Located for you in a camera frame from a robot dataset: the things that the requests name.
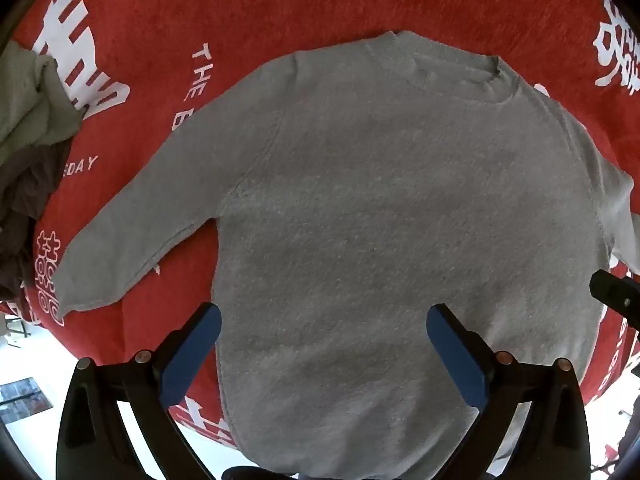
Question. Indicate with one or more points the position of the dark brown cloth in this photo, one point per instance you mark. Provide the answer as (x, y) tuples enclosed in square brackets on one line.
[(30, 180)]

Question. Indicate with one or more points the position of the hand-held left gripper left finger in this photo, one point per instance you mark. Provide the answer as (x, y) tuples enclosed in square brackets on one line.
[(186, 355)]

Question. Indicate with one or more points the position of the olive green cloth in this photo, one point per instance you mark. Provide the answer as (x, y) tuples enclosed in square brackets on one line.
[(30, 105)]

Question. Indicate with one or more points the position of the grey knit sweater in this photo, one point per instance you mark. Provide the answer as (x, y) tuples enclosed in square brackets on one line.
[(375, 185)]

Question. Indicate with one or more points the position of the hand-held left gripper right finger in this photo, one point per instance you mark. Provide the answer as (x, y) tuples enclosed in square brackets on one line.
[(457, 360)]

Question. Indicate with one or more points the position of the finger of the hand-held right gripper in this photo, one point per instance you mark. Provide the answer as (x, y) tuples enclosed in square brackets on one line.
[(617, 292)]

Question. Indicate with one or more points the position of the red printed blanket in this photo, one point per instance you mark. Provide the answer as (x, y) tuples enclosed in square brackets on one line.
[(175, 10)]

